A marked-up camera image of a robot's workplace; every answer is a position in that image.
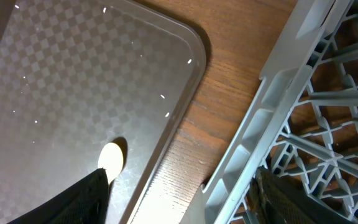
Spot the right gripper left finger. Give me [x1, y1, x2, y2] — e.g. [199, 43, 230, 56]
[10, 168, 109, 224]

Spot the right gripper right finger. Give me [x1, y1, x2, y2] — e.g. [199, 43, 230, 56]
[249, 167, 350, 224]

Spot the yellow plastic spoon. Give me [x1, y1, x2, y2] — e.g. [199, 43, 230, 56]
[98, 142, 124, 184]

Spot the grey dishwasher rack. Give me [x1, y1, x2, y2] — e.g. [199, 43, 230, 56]
[182, 0, 358, 223]

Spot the brown serving tray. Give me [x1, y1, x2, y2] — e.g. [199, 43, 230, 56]
[0, 0, 206, 223]

